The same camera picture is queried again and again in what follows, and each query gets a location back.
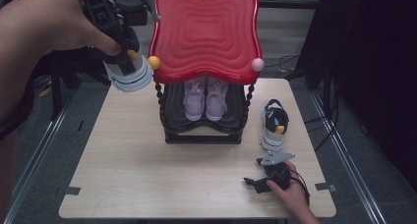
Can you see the yellow item on floor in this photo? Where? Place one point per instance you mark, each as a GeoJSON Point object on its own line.
{"type": "Point", "coordinates": [45, 92]}

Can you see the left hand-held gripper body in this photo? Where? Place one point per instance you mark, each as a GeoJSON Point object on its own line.
{"type": "Point", "coordinates": [105, 11]}

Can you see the purple sandal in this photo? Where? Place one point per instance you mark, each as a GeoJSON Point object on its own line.
{"type": "Point", "coordinates": [216, 101]}
{"type": "Point", "coordinates": [194, 101]}

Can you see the metal floor rail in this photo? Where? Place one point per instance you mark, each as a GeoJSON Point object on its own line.
{"type": "Point", "coordinates": [347, 158]}
{"type": "Point", "coordinates": [36, 158]}

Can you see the person's left hand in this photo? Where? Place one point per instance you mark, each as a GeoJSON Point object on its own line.
{"type": "Point", "coordinates": [42, 30]}

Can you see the small black tape strip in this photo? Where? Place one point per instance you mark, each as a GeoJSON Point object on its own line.
{"type": "Point", "coordinates": [80, 125]}

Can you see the person's right hand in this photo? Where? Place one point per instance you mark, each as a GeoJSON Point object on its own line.
{"type": "Point", "coordinates": [291, 194]}

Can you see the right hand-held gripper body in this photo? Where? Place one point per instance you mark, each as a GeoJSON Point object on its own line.
{"type": "Point", "coordinates": [278, 175]}

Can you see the black curtain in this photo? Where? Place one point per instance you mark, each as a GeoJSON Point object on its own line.
{"type": "Point", "coordinates": [377, 53]}

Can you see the red and black shoe rack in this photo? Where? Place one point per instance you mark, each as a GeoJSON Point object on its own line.
{"type": "Point", "coordinates": [206, 53]}

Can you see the navy and white sneaker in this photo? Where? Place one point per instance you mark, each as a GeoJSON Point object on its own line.
{"type": "Point", "coordinates": [131, 76]}
{"type": "Point", "coordinates": [274, 129]}

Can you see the black metal stand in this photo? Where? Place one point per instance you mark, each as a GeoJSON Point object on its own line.
{"type": "Point", "coordinates": [65, 80]}

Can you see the grey tape strip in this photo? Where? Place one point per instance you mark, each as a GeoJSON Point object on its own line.
{"type": "Point", "coordinates": [69, 191]}
{"type": "Point", "coordinates": [325, 186]}

